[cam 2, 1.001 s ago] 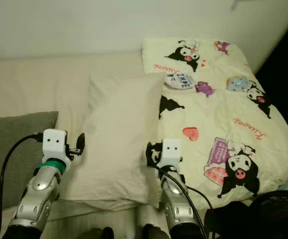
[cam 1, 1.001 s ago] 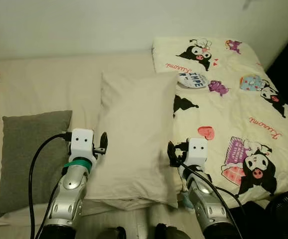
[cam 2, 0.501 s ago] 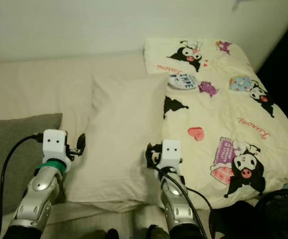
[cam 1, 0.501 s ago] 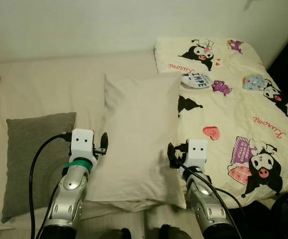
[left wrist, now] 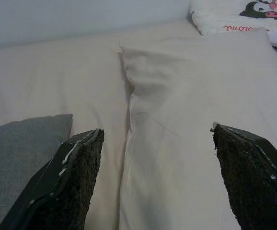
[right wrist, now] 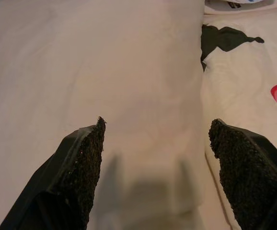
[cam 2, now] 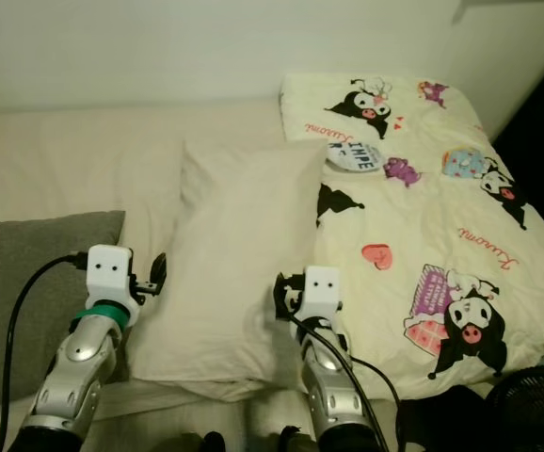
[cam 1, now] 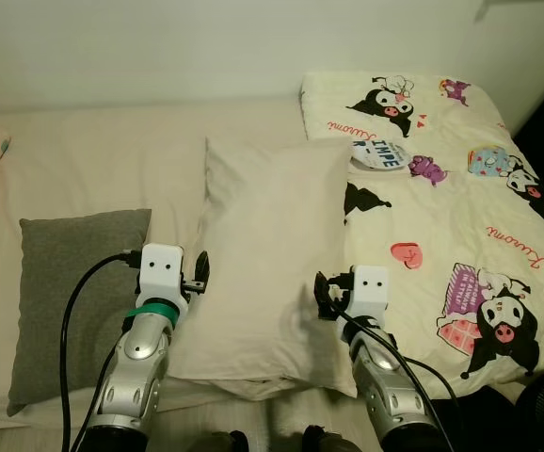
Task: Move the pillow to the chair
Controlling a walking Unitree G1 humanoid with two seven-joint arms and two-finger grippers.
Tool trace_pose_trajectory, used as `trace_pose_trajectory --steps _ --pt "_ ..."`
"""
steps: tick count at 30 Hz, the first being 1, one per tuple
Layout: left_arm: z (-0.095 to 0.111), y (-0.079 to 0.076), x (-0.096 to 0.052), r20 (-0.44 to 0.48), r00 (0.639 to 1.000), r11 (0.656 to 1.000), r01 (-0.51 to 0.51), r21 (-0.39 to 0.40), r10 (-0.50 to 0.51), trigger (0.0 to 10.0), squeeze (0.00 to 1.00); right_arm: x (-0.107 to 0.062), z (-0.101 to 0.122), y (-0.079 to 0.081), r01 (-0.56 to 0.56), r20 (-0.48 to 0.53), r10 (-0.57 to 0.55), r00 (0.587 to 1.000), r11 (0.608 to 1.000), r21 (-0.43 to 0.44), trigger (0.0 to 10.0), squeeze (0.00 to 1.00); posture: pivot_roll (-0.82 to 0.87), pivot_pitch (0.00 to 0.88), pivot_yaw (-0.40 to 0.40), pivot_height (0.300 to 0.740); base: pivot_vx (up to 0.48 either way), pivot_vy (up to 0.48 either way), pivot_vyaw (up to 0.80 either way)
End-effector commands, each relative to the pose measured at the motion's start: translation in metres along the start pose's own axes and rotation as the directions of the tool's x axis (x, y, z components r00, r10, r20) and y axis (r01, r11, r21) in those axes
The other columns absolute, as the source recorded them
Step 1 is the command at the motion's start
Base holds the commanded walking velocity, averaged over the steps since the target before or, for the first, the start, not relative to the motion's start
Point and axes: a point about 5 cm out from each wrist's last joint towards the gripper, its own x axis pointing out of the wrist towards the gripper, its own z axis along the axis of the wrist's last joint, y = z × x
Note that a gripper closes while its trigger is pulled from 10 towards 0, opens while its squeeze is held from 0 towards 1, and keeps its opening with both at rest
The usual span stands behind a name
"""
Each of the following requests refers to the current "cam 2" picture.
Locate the cream pillow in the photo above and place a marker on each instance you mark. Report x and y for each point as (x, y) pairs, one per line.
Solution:
(234, 273)

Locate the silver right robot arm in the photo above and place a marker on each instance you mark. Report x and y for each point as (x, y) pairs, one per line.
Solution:
(333, 391)

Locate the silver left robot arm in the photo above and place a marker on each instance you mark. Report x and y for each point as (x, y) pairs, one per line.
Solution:
(79, 372)

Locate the grey pillow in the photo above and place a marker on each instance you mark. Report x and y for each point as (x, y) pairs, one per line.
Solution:
(41, 273)

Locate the green left wrist band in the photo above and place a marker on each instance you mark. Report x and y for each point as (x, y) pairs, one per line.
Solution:
(103, 316)

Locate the bed with cream sheet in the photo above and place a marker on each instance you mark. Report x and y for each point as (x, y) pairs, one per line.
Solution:
(84, 160)

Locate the black right robot foot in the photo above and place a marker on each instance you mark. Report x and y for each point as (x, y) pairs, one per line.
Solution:
(296, 441)

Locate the black robot foot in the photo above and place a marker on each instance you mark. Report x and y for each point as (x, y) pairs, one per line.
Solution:
(201, 443)
(296, 441)

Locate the round white printed disc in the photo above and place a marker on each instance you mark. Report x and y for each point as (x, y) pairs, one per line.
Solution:
(355, 157)

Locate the cartoon print cream duvet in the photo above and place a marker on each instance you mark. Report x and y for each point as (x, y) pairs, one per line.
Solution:
(432, 207)

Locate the black left robot foot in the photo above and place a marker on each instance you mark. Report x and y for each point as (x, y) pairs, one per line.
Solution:
(201, 443)

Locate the black fan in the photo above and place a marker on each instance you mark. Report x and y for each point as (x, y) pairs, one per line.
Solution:
(536, 410)

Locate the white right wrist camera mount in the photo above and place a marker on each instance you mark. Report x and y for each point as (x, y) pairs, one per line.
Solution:
(323, 290)

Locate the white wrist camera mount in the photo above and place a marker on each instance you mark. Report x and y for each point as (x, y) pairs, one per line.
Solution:
(110, 271)
(323, 290)

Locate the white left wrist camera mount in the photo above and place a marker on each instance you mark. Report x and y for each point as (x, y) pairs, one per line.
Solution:
(110, 271)

